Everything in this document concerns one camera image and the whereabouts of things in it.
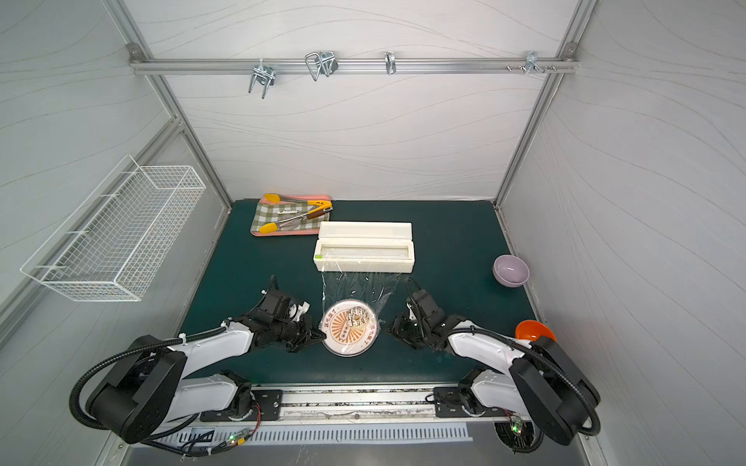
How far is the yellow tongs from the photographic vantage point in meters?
1.10

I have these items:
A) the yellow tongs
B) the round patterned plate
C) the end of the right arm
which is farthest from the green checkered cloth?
the end of the right arm

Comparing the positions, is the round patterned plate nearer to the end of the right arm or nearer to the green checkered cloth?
the end of the right arm

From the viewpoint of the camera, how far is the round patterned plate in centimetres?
84

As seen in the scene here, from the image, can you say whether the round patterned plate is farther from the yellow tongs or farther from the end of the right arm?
the yellow tongs

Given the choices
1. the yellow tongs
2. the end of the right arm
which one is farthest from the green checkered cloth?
the end of the right arm

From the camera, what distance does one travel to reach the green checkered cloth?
3.68 feet

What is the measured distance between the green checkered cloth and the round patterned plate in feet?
1.23

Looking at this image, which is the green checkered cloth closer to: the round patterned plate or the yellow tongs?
the yellow tongs

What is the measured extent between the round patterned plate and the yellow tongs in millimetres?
393
